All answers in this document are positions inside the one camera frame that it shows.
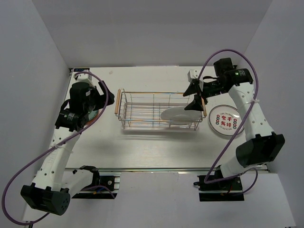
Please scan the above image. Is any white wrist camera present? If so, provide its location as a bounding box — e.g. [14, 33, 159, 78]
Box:
[187, 70, 199, 83]
[73, 71, 93, 86]

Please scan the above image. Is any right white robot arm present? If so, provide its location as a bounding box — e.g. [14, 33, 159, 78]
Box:
[183, 58, 285, 190]

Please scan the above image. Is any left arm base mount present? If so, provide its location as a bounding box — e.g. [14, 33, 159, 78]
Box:
[72, 165, 119, 200]

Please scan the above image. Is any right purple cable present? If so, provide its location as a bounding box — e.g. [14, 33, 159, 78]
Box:
[198, 49, 259, 196]

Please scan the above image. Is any teal plate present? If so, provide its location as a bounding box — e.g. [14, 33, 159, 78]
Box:
[88, 110, 98, 121]

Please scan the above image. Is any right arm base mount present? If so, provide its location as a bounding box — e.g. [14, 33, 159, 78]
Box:
[193, 175, 245, 202]

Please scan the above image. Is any white plate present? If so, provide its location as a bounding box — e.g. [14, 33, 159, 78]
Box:
[209, 104, 242, 136]
[208, 119, 238, 137]
[161, 106, 202, 125]

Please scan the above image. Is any orange plate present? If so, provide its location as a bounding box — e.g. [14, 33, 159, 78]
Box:
[85, 115, 98, 127]

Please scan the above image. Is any black corner label left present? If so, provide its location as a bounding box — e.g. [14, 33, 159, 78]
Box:
[73, 68, 90, 72]

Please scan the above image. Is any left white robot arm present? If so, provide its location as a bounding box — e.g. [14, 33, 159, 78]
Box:
[20, 80, 114, 216]

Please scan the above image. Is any aluminium front rail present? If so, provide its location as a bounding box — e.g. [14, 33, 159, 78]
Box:
[65, 167, 270, 173]

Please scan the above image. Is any white plate front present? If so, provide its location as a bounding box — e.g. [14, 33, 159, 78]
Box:
[161, 106, 202, 125]

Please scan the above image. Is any metal wire dish rack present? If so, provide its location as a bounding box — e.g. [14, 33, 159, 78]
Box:
[114, 88, 207, 126]

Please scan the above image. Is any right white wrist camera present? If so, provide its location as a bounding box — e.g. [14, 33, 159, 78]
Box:
[187, 70, 199, 83]

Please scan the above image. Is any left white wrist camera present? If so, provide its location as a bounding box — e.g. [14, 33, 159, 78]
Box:
[73, 71, 93, 86]

